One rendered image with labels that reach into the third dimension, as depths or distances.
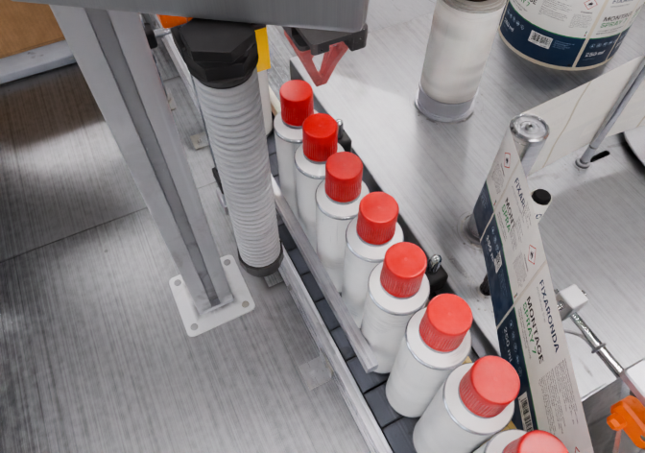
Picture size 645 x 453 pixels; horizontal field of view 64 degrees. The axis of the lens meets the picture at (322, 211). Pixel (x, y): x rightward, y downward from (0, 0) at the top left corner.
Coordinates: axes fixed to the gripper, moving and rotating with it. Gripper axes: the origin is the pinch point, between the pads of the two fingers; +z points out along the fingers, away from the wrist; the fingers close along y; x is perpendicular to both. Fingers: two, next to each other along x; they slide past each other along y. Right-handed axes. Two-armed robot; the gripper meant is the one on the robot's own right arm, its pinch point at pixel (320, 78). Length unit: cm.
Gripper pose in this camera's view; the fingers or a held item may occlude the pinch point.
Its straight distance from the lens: 63.0
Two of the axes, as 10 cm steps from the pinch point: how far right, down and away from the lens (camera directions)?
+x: -9.0, 3.6, -2.5
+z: 0.1, 5.8, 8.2
